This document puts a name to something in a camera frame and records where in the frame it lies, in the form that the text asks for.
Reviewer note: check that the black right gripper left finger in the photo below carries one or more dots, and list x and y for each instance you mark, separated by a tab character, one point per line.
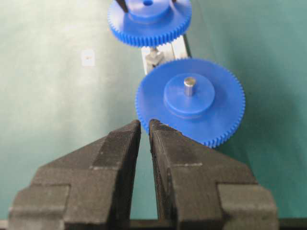
87	189

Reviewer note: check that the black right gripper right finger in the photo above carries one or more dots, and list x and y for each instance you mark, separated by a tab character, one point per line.
198	188

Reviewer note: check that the small blue gear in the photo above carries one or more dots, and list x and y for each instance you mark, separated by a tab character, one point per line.
149	22

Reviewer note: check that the steel shaft through large gear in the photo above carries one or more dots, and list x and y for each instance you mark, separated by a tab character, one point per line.
189	86

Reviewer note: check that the large blue gear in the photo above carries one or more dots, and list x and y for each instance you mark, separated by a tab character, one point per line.
210	116

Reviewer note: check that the white paper sticker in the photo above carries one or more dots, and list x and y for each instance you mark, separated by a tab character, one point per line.
88	58

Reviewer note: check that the green table mat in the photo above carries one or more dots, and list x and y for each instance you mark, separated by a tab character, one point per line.
51	105

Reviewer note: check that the aluminium extrusion rail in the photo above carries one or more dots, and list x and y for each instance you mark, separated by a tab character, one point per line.
177	49

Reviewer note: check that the silver shaft mounting bracket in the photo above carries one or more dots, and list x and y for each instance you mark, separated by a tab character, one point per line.
154	57

